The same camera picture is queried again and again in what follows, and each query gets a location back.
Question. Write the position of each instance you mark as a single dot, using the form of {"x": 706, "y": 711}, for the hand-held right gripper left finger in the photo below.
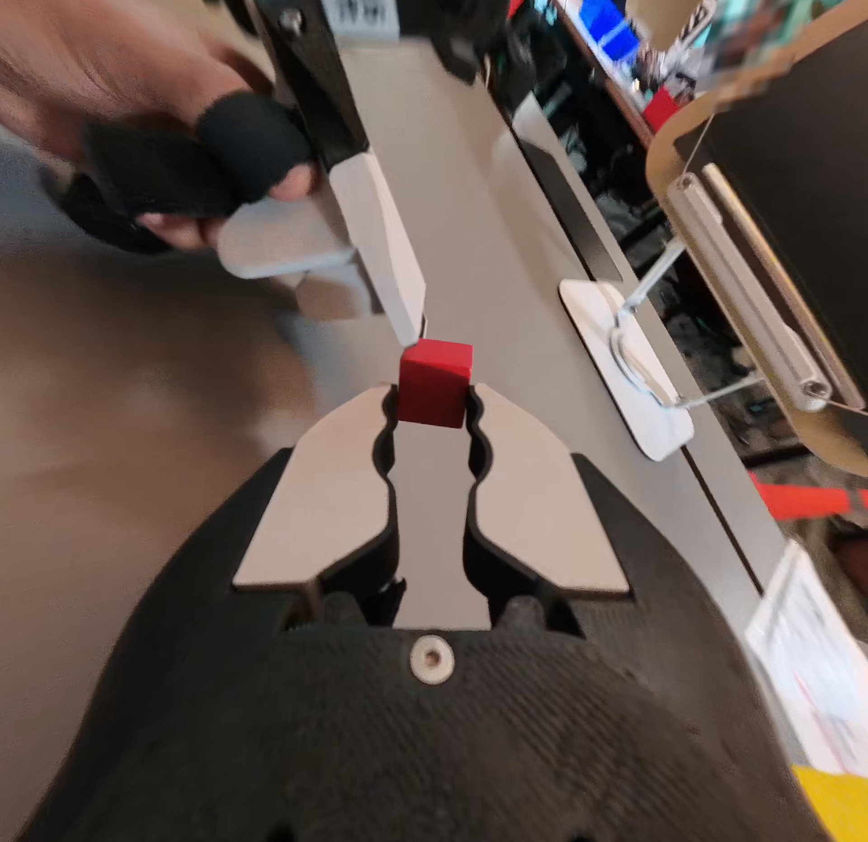
{"x": 325, "y": 509}

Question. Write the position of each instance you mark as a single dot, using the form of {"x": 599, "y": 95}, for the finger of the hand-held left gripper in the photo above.
{"x": 383, "y": 245}

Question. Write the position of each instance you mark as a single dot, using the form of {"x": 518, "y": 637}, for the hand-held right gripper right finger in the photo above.
{"x": 542, "y": 516}

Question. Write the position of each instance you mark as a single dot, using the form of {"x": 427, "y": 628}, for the red cube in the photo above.
{"x": 434, "y": 387}

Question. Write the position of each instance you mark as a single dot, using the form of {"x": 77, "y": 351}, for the person's left hand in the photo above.
{"x": 102, "y": 48}

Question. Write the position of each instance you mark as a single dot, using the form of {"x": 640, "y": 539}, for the white stand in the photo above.
{"x": 637, "y": 381}

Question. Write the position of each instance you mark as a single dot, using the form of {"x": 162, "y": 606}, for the white printed paper sheet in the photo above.
{"x": 814, "y": 652}

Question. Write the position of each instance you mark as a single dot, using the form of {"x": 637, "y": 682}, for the blue plastic bin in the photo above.
{"x": 607, "y": 21}

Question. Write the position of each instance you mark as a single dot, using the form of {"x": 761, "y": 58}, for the black tan-edged board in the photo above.
{"x": 800, "y": 177}
{"x": 668, "y": 8}

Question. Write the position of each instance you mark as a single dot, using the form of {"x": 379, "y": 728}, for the large yellow plastic bin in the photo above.
{"x": 841, "y": 808}

